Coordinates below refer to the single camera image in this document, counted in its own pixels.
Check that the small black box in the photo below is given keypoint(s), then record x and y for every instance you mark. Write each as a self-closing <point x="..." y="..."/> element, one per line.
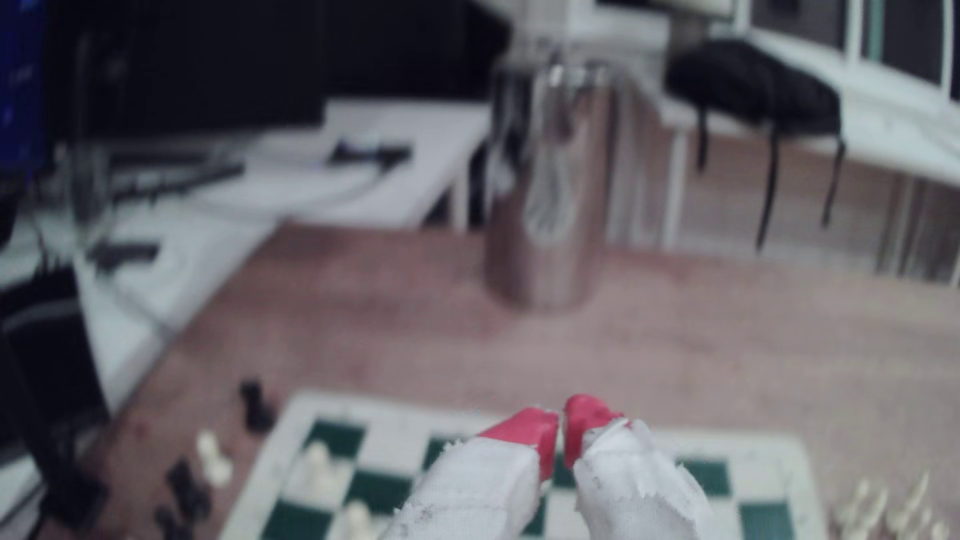
<point x="75" y="499"/>

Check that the small black desk gadget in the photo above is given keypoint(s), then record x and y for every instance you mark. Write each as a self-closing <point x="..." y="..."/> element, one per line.
<point x="371" y="154"/>

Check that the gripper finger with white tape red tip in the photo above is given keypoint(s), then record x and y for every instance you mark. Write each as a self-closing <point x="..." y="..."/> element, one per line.
<point x="472" y="495"/>
<point x="637" y="495"/>

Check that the white long table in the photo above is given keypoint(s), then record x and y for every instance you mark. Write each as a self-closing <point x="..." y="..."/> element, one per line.
<point x="900" y="142"/>

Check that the black chess piece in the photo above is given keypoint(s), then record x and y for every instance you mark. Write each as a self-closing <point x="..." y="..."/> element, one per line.
<point x="257" y="409"/>

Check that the blue object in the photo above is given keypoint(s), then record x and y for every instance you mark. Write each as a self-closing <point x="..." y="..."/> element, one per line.
<point x="19" y="82"/>

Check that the flat black device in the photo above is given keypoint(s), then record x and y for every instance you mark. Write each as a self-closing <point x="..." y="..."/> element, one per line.
<point x="124" y="255"/>

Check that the green and white chess board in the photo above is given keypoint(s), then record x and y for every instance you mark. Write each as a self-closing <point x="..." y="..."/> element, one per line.
<point x="390" y="442"/>

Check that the black knight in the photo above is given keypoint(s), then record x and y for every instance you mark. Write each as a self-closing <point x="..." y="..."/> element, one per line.
<point x="189" y="491"/>

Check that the large black case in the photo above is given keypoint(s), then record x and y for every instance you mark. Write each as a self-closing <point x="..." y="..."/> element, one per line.
<point x="45" y="360"/>

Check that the window with white frame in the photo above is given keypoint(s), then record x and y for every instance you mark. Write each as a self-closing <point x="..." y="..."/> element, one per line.
<point x="907" y="30"/>

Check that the white desk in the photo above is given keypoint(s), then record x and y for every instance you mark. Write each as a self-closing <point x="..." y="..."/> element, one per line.
<point x="420" y="172"/>

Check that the shiny metal cylinder bin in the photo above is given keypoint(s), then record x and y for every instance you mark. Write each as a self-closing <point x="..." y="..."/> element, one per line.
<point x="547" y="225"/>

